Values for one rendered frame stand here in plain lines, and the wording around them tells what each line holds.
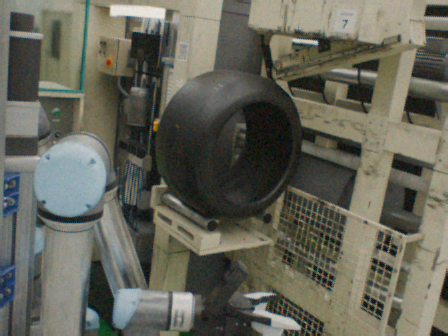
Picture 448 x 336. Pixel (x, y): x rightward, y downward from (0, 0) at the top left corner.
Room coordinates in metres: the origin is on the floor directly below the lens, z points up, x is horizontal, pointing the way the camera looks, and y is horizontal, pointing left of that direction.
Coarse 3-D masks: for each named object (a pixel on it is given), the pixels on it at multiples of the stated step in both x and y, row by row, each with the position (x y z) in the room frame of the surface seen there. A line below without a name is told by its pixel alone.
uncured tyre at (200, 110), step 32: (192, 96) 1.86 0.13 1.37; (224, 96) 1.80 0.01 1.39; (256, 96) 1.86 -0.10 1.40; (288, 96) 2.00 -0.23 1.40; (160, 128) 1.89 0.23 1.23; (192, 128) 1.76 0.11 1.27; (256, 128) 2.24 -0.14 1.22; (288, 128) 2.13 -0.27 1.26; (160, 160) 1.88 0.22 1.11; (192, 160) 1.74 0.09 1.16; (256, 160) 2.23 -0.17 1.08; (288, 160) 2.02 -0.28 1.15; (192, 192) 1.77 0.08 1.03; (224, 192) 2.14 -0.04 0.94; (256, 192) 2.11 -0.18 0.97
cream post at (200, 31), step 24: (192, 0) 2.17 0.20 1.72; (216, 0) 2.20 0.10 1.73; (192, 24) 2.15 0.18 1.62; (216, 24) 2.21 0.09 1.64; (192, 48) 2.14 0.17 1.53; (216, 48) 2.22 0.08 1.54; (192, 72) 2.15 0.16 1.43; (168, 240) 2.15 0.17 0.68; (168, 264) 2.15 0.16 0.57; (168, 288) 2.16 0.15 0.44
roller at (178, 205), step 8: (168, 200) 2.03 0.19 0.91; (176, 200) 2.00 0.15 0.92; (176, 208) 1.98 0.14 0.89; (184, 208) 1.94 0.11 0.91; (192, 208) 1.92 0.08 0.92; (192, 216) 1.89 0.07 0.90; (200, 216) 1.86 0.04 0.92; (208, 216) 1.85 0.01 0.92; (200, 224) 1.84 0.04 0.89; (208, 224) 1.81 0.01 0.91; (216, 224) 1.82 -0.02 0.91
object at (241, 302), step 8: (200, 296) 0.92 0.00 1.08; (232, 296) 0.95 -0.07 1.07; (240, 296) 0.96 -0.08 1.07; (200, 304) 0.90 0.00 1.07; (232, 304) 0.91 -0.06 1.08; (240, 304) 0.92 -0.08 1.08; (248, 304) 0.92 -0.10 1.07; (200, 312) 0.89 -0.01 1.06; (224, 312) 0.91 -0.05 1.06; (232, 312) 0.89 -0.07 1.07; (200, 320) 0.89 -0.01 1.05; (208, 320) 0.91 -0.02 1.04; (216, 320) 0.91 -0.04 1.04; (224, 320) 0.91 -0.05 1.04; (232, 320) 0.89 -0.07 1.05; (240, 320) 0.90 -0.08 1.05; (192, 328) 0.89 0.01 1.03; (200, 328) 0.90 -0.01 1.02; (208, 328) 0.90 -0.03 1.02; (216, 328) 0.91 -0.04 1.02; (224, 328) 0.90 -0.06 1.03; (232, 328) 0.89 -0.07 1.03; (240, 328) 0.90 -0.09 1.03; (248, 328) 0.90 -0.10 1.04
